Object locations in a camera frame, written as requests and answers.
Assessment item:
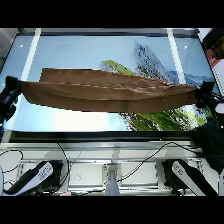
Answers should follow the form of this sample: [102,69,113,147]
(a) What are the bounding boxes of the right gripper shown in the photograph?
[195,80,216,108]

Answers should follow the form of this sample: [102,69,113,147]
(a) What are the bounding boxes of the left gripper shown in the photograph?
[3,75,23,100]

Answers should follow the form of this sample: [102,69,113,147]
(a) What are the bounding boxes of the brown trousers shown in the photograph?
[19,67,202,115]

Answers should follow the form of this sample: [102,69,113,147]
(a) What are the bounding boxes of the black garment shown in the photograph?
[192,119,224,175]

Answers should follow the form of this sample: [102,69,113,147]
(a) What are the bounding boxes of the silver frame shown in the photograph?
[0,141,224,197]

